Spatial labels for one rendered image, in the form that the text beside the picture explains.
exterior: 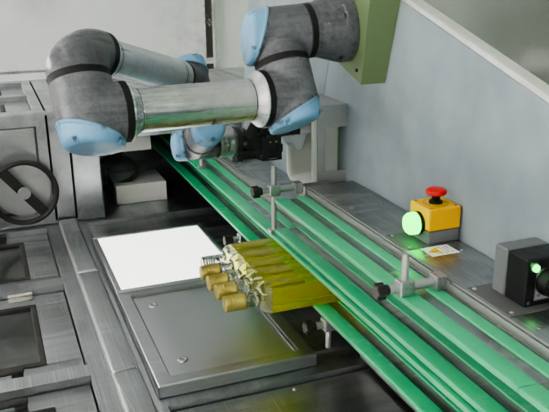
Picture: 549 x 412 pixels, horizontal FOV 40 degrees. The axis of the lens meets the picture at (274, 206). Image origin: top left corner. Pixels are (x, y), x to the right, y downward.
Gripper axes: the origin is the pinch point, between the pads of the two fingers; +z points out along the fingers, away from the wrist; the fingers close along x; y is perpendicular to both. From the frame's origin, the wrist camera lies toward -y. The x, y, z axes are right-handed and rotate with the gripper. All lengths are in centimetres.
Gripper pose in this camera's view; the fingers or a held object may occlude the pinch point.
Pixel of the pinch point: (307, 125)
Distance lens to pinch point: 192.3
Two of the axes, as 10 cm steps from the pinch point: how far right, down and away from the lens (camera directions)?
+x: 3.6, 2.8, -8.9
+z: 9.3, -1.2, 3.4
